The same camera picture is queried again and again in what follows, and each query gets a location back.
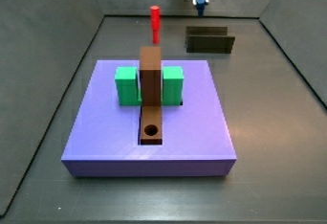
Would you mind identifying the green block left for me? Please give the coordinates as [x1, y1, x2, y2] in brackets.
[115, 66, 141, 106]

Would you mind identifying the green block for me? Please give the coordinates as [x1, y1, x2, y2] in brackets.
[163, 66, 185, 105]
[115, 66, 141, 106]

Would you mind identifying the green block right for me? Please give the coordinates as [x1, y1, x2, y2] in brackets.
[163, 66, 185, 105]

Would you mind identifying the purple base block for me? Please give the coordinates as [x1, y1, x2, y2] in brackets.
[62, 60, 237, 177]

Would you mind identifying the red hexagonal peg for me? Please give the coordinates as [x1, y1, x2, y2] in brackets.
[151, 6, 162, 44]

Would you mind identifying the black angle fixture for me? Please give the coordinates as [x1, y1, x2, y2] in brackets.
[186, 26, 235, 54]

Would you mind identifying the brown slotted block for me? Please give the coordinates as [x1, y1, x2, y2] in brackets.
[139, 47, 163, 146]

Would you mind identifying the blue stepped peg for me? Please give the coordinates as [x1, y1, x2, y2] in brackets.
[195, 0, 206, 17]

